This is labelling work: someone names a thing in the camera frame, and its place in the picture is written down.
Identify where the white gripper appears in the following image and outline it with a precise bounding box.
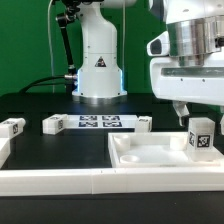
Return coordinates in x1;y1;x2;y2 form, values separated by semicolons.
150;57;224;135

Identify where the white square table top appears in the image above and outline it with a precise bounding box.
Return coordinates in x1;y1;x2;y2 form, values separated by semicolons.
108;132;224;168

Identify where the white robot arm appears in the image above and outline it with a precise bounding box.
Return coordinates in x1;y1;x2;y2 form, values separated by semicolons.
62;0;224;130

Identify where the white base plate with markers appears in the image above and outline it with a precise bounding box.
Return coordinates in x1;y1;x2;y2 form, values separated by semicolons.
66;115;137;129

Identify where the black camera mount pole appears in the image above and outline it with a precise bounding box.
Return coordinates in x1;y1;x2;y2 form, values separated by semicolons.
56;7;77;80

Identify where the black cable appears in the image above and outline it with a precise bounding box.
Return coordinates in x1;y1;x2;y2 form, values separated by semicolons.
19;77;76;94

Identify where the white thin cable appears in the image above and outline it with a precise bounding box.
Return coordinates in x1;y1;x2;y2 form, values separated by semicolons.
47;0;56;94

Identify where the white U-shaped fence wall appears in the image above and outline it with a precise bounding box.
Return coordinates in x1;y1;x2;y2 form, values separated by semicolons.
0;138;224;196

